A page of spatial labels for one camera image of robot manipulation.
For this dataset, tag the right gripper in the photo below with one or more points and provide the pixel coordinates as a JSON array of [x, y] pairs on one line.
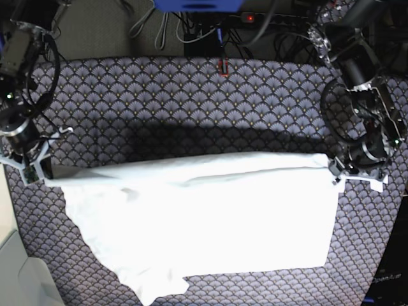
[[24, 141]]

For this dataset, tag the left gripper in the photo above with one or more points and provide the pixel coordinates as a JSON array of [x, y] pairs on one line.
[[363, 154]]

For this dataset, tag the white T-shirt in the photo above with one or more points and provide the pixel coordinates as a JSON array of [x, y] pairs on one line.
[[154, 223]]

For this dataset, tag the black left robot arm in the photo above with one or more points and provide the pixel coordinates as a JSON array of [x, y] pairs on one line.
[[342, 45]]

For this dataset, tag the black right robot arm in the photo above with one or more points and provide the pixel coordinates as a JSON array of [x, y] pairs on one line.
[[32, 27]]

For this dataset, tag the patterned blue table cloth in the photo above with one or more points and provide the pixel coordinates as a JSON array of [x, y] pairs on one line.
[[134, 109]]

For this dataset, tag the black box with logo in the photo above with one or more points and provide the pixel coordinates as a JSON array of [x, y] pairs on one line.
[[389, 286]]

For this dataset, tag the red black clamp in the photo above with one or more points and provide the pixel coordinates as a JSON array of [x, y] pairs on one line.
[[223, 67]]

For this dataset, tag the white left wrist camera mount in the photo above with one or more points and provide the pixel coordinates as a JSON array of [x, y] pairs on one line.
[[376, 181]]

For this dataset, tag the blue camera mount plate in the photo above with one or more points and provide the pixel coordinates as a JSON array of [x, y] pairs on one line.
[[198, 5]]

